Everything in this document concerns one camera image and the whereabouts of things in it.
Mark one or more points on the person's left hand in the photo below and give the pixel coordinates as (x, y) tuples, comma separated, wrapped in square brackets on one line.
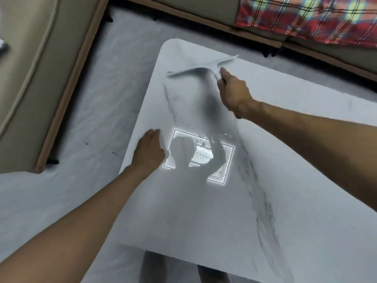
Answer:
[(148, 151)]

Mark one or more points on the person's right hand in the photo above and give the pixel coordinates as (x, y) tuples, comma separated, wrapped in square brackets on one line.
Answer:
[(235, 97)]

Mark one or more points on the white plastic squeegee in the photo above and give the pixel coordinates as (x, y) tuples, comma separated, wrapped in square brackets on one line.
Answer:
[(203, 69)]

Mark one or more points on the person's left forearm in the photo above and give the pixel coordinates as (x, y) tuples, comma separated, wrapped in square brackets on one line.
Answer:
[(73, 226)]

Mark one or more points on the person's right forearm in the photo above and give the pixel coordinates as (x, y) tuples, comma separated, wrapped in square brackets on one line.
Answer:
[(324, 144)]

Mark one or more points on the person's right leg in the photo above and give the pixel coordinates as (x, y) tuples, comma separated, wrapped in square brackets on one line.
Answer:
[(212, 275)]

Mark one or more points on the red plaid blanket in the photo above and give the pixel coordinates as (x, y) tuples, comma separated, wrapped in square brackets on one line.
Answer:
[(309, 17)]

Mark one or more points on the white marble table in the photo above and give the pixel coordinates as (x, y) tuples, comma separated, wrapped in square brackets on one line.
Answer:
[(294, 203)]

